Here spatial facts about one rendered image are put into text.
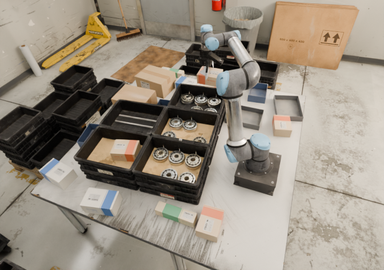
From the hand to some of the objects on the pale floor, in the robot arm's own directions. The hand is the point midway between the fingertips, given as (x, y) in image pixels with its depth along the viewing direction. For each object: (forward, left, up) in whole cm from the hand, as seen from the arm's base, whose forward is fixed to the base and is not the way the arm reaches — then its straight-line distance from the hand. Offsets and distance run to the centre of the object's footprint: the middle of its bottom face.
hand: (210, 74), depth 183 cm
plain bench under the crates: (-7, -33, -109) cm, 114 cm away
